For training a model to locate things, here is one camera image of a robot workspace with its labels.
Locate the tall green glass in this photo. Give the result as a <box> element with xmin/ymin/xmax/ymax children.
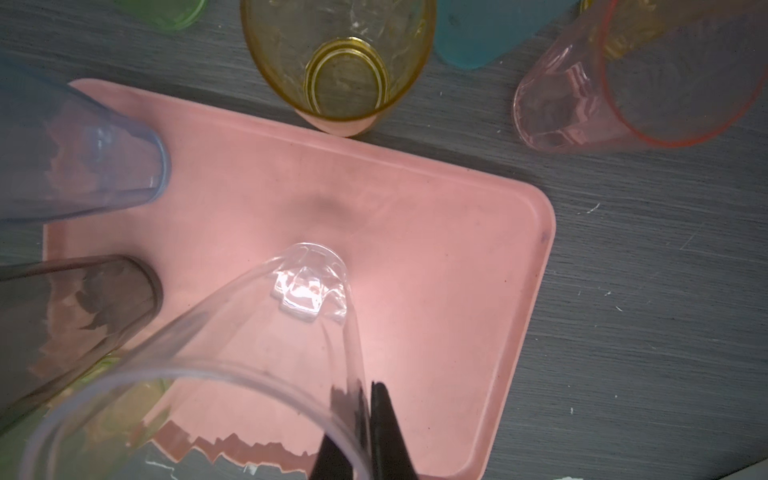
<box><xmin>1</xmin><ymin>354</ymin><xmax>174</xmax><ymax>479</ymax></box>

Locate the short amber glass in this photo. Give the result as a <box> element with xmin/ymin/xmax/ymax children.
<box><xmin>240</xmin><ymin>0</ymin><xmax>437</xmax><ymax>137</ymax></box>

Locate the clear tall glass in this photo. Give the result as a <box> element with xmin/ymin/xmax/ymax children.
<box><xmin>19</xmin><ymin>243</ymin><xmax>372</xmax><ymax>479</ymax></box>

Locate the pink plastic tray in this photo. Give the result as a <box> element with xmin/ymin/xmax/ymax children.
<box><xmin>44</xmin><ymin>79</ymin><xmax>556</xmax><ymax>479</ymax></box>

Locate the dark grey tumbler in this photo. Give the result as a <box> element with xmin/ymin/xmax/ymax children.
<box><xmin>1</xmin><ymin>255</ymin><xmax>164</xmax><ymax>431</ymax></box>

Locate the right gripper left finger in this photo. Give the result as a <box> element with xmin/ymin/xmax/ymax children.
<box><xmin>309</xmin><ymin>384</ymin><xmax>368</xmax><ymax>479</ymax></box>

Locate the short green glass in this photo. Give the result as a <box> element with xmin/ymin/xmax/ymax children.
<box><xmin>112</xmin><ymin>0</ymin><xmax>209</xmax><ymax>31</ymax></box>

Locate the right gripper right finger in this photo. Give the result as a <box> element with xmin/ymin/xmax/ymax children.
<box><xmin>370</xmin><ymin>382</ymin><xmax>419</xmax><ymax>480</ymax></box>

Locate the blue tall tumbler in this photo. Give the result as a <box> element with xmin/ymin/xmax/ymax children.
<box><xmin>1</xmin><ymin>56</ymin><xmax>171</xmax><ymax>224</ymax></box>

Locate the short pink glass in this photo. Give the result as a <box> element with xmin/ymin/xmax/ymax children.
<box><xmin>511</xmin><ymin>1</ymin><xmax>767</xmax><ymax>153</ymax></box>

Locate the teal dimpled tumbler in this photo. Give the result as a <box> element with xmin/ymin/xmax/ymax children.
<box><xmin>434</xmin><ymin>0</ymin><xmax>577</xmax><ymax>70</ymax></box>

